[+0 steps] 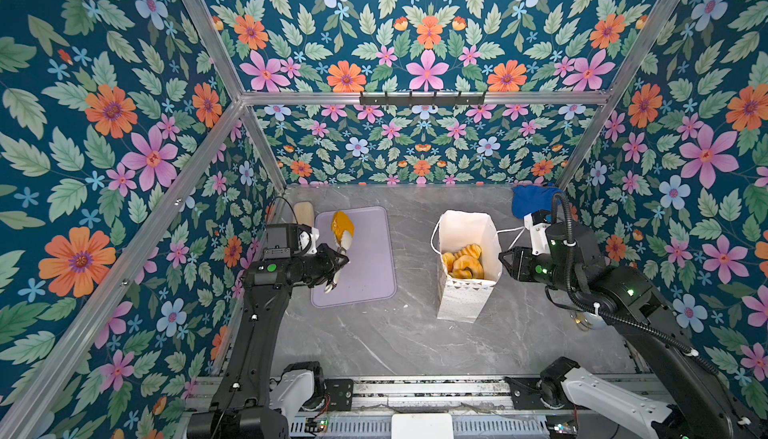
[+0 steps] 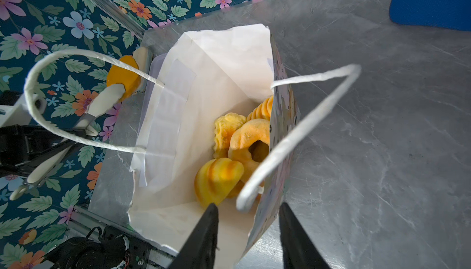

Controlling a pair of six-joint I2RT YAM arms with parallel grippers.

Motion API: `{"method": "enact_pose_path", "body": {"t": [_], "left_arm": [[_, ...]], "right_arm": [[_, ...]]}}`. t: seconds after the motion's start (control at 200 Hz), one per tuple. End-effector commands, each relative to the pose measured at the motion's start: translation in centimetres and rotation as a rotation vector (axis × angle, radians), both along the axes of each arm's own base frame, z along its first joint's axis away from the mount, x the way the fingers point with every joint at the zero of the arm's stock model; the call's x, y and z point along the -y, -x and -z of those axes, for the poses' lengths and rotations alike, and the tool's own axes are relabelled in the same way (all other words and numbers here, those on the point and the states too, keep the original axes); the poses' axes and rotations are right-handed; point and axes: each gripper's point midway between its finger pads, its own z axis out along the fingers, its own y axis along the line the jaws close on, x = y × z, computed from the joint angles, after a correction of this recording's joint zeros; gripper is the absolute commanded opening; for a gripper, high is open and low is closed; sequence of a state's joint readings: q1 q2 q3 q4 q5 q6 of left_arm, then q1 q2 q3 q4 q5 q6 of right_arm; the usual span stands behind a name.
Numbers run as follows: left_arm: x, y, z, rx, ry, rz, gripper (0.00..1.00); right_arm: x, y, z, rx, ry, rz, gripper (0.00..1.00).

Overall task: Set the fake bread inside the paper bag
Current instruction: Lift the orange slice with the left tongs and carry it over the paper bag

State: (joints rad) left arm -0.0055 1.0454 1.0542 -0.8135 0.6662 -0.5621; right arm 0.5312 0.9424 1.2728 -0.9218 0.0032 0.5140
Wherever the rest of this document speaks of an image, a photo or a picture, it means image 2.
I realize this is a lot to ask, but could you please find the white cartoon paper bag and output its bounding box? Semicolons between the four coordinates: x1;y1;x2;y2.
23;23;362;269

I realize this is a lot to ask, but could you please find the ribbed spiral bread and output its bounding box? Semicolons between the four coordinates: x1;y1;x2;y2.
247;96;274;121

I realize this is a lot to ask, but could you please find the blue cap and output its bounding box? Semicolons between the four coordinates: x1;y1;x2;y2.
389;0;471;31

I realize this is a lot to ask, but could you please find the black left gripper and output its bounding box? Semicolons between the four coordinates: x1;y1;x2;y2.
1;83;125;201

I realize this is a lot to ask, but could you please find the scalloped yellow bread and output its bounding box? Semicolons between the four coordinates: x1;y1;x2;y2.
213;113;247;159

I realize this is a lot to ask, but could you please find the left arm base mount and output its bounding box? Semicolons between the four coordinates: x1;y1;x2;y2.
44;226;151;269

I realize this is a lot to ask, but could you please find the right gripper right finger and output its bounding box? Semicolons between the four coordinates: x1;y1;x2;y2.
279;202;331;269

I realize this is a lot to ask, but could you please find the lilac plastic tray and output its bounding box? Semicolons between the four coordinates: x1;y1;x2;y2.
140;53;167;125

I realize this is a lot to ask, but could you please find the yellow striped croissant bread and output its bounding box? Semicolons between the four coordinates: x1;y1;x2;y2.
194;157;245;209

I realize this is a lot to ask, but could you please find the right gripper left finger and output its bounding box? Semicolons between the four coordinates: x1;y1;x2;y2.
168;204;219;269

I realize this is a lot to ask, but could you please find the large orange wedge bread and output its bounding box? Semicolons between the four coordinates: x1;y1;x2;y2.
106;65;142;102

